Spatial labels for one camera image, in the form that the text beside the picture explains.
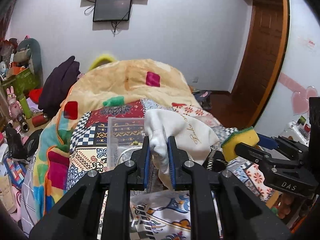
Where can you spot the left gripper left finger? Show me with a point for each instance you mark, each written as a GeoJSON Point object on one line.
{"type": "Point", "coordinates": [139, 179]}

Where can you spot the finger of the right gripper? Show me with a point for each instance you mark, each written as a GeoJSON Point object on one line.
{"type": "Point", "coordinates": [281, 144]}
{"type": "Point", "coordinates": [254, 155]}

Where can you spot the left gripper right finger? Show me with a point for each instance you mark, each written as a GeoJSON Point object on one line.
{"type": "Point", "coordinates": [178, 177]}

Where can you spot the yellow green sponge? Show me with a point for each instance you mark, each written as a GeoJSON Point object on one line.
{"type": "Point", "coordinates": [247, 136]}

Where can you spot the white drawstring pouch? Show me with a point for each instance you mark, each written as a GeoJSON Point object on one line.
{"type": "Point", "coordinates": [191, 135]}

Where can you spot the clear plastic storage bin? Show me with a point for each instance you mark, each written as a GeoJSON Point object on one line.
{"type": "Point", "coordinates": [123, 133]}

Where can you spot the patchwork patterned bedspread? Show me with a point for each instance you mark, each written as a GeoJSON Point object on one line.
{"type": "Point", "coordinates": [103, 138]}

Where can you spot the grey backpack on floor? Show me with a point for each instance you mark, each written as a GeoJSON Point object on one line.
{"type": "Point", "coordinates": [203, 98]}

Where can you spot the beige fleece blanket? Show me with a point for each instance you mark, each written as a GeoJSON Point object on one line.
{"type": "Point", "coordinates": [107, 85]}

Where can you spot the yellow fuzzy hat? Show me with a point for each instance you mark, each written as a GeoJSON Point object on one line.
{"type": "Point", "coordinates": [101, 60]}

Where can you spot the dark purple jacket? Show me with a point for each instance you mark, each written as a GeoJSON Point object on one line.
{"type": "Point", "coordinates": [57, 86]}

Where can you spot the brown wooden door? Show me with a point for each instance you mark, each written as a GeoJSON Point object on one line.
{"type": "Point", "coordinates": [262, 60]}

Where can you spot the green bottle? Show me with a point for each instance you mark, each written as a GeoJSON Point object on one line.
{"type": "Point", "coordinates": [25, 107]}

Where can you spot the pink rabbit toy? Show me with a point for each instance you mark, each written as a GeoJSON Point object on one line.
{"type": "Point", "coordinates": [15, 108]}

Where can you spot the green cardboard box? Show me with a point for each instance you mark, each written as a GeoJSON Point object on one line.
{"type": "Point", "coordinates": [22, 82]}

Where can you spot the grey green plush toy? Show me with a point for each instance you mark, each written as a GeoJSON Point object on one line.
{"type": "Point", "coordinates": [29, 51]}

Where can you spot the wall power socket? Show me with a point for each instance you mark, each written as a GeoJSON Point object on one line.
{"type": "Point", "coordinates": [195, 79]}

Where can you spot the small wall monitor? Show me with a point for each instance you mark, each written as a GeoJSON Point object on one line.
{"type": "Point", "coordinates": [112, 10]}

